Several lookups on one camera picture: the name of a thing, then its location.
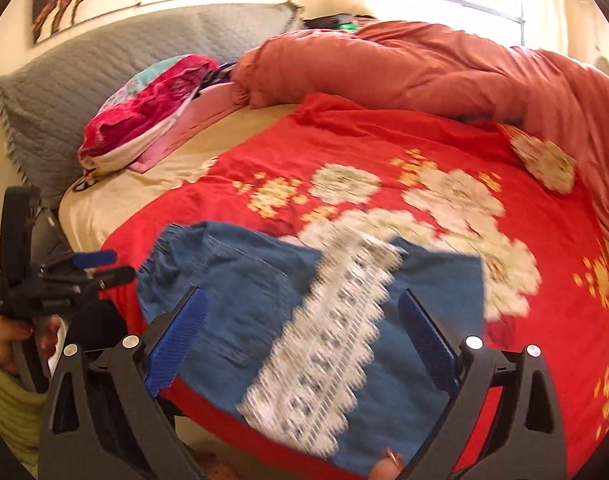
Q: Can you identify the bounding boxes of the blue denim pants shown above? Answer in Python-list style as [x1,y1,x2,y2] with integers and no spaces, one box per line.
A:
[137,222,483,476]

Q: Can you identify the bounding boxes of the green left sleeve forearm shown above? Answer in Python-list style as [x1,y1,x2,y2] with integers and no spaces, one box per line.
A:
[0,367,47,479]

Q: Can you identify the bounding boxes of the left hand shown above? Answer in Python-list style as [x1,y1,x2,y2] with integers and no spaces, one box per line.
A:
[0,316,62,375]

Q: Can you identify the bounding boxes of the right hand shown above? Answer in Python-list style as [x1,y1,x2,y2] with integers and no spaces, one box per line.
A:
[367,448,405,480]

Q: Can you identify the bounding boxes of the beige mattress sheet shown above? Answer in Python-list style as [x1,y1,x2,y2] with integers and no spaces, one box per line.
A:
[58,104,295,252]

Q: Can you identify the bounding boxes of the grey quilted pillow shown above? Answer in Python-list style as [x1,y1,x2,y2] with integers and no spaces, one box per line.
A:
[0,1,303,209]

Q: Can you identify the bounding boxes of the magenta patterned clothes pile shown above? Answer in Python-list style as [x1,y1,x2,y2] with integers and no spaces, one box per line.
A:
[78,53,235,174]

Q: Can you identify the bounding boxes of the pink folded cloth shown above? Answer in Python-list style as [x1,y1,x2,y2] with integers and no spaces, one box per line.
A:
[129,82,242,174]

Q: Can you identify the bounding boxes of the red floral bedsheet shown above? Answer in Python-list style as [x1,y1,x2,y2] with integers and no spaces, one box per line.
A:
[105,94,609,479]

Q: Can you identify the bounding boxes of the salmon pink comforter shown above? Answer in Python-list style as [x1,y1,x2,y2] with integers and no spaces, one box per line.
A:
[232,22,609,240]

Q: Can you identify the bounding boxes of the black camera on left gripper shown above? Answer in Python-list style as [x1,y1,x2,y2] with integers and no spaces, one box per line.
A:
[0,185,41,289]

